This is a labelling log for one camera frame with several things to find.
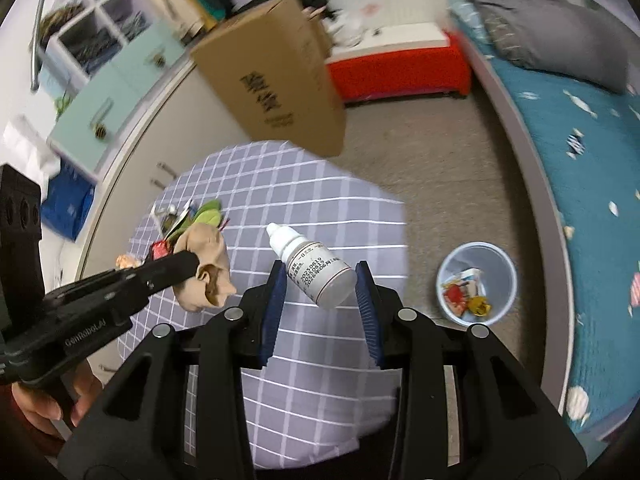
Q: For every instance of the teal bunk bed frame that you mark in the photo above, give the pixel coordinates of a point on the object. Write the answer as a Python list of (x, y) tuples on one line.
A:
[(535, 185)]

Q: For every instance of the silver foil wrapper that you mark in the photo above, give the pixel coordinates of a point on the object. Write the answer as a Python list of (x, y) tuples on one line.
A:
[(172, 217)]

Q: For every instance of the red covered bench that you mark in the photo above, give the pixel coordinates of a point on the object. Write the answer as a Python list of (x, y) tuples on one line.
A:
[(400, 72)]

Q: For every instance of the green plant ornament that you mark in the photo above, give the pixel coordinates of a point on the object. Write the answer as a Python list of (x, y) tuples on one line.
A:
[(62, 105)]

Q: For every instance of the grey checked tablecloth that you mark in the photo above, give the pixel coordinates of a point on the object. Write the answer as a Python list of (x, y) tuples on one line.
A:
[(310, 195)]

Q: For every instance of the cream low cabinet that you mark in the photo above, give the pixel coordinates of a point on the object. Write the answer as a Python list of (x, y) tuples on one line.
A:
[(150, 130)]

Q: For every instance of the red snack wrapper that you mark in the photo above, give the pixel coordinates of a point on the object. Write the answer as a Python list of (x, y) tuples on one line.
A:
[(455, 294)]

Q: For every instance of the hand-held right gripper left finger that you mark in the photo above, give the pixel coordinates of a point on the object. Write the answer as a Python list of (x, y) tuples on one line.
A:
[(272, 310)]

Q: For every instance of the brown paper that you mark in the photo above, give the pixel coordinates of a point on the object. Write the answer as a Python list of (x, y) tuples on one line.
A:
[(210, 265)]

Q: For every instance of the small orange wrapper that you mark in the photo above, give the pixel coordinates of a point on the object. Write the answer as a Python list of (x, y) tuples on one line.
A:
[(127, 261)]

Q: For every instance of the person's left hand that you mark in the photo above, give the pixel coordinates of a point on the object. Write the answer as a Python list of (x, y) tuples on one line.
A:
[(35, 407)]

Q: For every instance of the blue bag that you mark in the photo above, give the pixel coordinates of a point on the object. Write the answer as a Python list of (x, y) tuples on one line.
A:
[(67, 205)]

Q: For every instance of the faint pink butterfly sticker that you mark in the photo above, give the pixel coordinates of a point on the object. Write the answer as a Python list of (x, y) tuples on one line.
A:
[(372, 8)]

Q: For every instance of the large cardboard box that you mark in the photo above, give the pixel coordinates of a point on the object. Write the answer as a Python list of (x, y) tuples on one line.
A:
[(270, 85)]

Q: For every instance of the white paper bag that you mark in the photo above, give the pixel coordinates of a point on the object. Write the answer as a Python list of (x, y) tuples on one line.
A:
[(25, 145)]

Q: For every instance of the small red wrapper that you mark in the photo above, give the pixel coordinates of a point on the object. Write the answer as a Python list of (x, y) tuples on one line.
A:
[(161, 250)]

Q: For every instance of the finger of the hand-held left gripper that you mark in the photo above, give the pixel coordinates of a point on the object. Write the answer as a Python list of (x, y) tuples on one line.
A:
[(160, 272)]

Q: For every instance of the folded dark jeans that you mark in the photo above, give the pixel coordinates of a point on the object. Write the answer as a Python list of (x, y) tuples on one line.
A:
[(95, 42)]

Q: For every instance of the grey metal handrail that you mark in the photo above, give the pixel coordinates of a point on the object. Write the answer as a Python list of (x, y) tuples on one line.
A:
[(37, 45)]

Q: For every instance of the white plastic bag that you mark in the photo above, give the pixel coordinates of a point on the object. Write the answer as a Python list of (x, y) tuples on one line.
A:
[(350, 27)]

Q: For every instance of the pinecone ornament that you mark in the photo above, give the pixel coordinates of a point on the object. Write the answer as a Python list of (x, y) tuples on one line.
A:
[(160, 60), (102, 131)]

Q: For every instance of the dark checked pillow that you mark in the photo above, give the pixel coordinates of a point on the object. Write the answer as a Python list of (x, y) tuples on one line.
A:
[(505, 40)]

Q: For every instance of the grey duvet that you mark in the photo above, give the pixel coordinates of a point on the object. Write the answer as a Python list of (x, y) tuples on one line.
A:
[(550, 30)]

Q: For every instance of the small clear trash bin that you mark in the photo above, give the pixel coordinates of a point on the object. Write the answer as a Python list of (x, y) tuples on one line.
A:
[(492, 270)]

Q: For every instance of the teal printed bed sheet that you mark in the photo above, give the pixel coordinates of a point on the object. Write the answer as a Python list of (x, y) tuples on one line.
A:
[(575, 185)]

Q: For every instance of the green wrapper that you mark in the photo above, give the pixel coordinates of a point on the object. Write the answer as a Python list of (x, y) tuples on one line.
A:
[(207, 215)]

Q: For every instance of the white board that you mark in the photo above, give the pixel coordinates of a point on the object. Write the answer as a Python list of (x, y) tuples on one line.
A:
[(395, 40)]

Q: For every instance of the pile of folded clothes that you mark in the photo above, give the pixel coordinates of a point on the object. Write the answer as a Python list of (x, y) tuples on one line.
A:
[(62, 12)]

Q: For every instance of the light blue pillow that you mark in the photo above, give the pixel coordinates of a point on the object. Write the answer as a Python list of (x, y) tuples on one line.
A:
[(467, 20)]

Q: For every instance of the white dropper bottle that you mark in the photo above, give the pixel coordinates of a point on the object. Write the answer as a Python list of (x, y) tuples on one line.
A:
[(312, 270)]

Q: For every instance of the white torn wrapper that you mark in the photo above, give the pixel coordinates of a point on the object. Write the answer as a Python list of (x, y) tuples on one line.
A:
[(467, 277)]

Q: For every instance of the small cardboard box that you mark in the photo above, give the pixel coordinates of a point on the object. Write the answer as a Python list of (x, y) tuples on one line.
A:
[(317, 30)]

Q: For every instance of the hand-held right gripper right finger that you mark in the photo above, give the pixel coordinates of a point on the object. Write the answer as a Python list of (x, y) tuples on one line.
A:
[(367, 310)]

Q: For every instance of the folded grey clothes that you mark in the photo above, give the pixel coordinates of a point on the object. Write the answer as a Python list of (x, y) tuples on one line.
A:
[(132, 25)]

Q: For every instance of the white cubby shelf unit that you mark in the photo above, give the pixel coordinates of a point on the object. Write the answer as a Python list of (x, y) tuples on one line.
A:
[(135, 70)]

